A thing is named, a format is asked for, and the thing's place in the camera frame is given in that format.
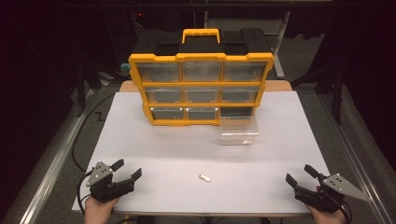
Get clear plastic drawer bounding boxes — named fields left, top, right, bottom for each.
left=218, top=114, right=261, bottom=147

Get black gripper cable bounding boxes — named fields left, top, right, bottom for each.
left=337, top=200, right=353, bottom=224
left=77, top=169, right=95, bottom=217

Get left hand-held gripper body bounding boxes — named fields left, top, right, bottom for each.
left=85, top=161, right=135, bottom=203

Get black floor cable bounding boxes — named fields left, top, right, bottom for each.
left=71, top=92, right=117, bottom=174

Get aluminium floor rail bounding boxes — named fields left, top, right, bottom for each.
left=7, top=89, right=95, bottom=224
left=317, top=92, right=396, bottom=220

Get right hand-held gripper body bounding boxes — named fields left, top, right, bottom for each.
left=293, top=173, right=372, bottom=214

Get person's right hand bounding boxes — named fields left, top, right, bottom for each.
left=305, top=186, right=348, bottom=224

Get set of clear cabinet drawers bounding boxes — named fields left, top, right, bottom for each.
left=136, top=61, right=268, bottom=121

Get person's left hand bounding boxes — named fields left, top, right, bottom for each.
left=83, top=195, right=121, bottom=224

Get grey metal stand post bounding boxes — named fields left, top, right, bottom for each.
left=272, top=10, right=292, bottom=80

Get yellow and black organizer cabinet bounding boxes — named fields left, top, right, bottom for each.
left=128, top=28, right=276, bottom=127

